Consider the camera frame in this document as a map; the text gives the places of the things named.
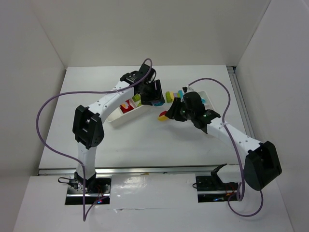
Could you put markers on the teal frog lego brick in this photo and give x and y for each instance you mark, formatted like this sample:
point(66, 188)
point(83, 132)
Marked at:
point(158, 103)

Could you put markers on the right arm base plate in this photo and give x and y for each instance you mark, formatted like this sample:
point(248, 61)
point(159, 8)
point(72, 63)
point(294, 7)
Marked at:
point(210, 188)

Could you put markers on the yellow lego plate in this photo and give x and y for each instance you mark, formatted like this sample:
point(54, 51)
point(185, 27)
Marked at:
point(162, 118)

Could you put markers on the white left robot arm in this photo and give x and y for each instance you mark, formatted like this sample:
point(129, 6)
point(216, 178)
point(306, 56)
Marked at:
point(88, 121)

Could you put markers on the long green lego brick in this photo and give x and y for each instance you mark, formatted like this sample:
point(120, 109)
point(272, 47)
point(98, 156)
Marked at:
point(169, 97)

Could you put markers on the green square lego brick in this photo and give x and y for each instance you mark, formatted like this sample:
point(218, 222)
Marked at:
point(136, 98)

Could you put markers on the white sorting tray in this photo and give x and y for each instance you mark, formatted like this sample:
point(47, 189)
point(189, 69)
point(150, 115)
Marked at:
point(117, 118)
point(206, 100)

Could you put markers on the flower printed lego brick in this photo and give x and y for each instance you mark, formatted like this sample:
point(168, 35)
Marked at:
point(125, 105)

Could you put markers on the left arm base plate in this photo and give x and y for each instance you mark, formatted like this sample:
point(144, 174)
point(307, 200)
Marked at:
point(99, 192)

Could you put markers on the red sloped lego brick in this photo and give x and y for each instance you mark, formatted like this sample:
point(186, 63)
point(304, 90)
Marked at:
point(163, 113)

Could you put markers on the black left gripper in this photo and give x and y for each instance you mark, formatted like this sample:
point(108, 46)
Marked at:
point(151, 95)

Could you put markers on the aluminium side rail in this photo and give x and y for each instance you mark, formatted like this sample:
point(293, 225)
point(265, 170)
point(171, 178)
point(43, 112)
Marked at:
point(240, 100)

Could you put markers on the aluminium front rail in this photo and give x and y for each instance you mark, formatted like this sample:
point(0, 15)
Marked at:
point(133, 170)

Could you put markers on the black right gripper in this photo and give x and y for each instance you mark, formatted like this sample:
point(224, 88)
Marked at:
point(175, 110)

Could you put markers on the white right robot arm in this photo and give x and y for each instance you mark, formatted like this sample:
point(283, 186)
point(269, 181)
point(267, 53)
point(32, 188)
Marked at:
point(259, 162)

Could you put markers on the red base lego brick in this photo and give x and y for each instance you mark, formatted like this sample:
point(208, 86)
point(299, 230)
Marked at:
point(124, 111)

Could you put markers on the teal long lego brick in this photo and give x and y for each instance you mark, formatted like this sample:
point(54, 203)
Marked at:
point(180, 93)

